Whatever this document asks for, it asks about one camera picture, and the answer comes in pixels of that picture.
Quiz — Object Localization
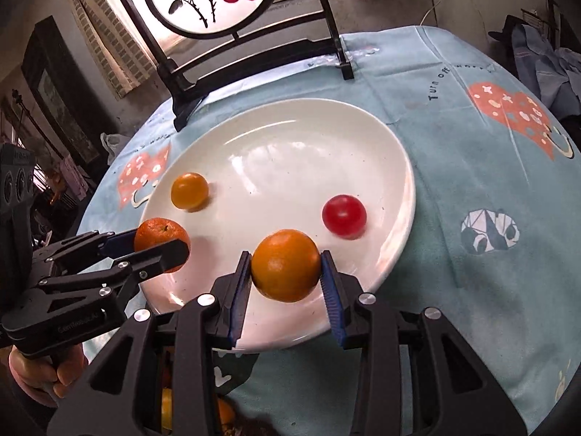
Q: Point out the white plastic bag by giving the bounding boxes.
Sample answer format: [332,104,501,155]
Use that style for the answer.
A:
[100,133,130,164]

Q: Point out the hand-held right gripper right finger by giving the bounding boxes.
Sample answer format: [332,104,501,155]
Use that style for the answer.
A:
[319,250,529,436]

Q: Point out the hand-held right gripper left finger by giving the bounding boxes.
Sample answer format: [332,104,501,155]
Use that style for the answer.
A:
[48,251,253,436]

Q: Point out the blue clothes pile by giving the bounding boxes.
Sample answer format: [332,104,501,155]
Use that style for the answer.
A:
[513,23,581,115]

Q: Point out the round painted screen black stand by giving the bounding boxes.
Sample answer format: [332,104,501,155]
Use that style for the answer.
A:
[106,0,355,132]

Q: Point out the checked beige curtain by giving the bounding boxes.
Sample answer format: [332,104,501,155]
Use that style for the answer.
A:
[57,0,157,101]

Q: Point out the large orange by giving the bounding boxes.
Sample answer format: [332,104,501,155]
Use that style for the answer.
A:
[251,229,321,303]

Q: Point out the yellow cherry tomato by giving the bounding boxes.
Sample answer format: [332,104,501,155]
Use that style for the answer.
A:
[171,172,210,212]

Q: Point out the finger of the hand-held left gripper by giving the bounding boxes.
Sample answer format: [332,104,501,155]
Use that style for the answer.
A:
[38,238,190,324]
[32,229,139,279]

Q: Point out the white plate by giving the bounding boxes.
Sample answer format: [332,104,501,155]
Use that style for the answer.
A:
[137,98,417,354]

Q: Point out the person's left hand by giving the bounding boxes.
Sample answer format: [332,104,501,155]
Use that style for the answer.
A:
[8,342,90,400]

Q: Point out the light blue printed tablecloth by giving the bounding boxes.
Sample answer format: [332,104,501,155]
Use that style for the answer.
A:
[75,25,581,436]

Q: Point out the red cherry tomato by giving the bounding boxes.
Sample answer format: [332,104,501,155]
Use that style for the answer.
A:
[322,194,367,238]

